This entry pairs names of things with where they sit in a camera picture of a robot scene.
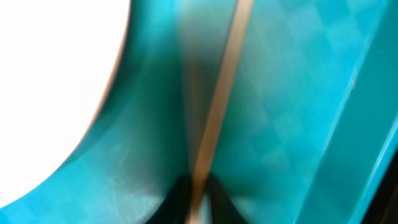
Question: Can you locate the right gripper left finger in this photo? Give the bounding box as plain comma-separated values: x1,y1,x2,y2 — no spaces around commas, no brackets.
146,175,192,224

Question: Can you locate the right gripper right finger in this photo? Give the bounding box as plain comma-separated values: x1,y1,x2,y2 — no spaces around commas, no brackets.
205,174,248,224

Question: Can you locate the pink white bowl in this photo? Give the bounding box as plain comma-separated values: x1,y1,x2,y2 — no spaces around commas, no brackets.
1,0,131,207

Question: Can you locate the wooden chopstick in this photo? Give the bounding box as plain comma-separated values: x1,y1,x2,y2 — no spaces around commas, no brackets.
186,0,254,224

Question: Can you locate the teal plastic serving tray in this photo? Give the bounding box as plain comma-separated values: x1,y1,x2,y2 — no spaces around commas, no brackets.
1,1,397,223

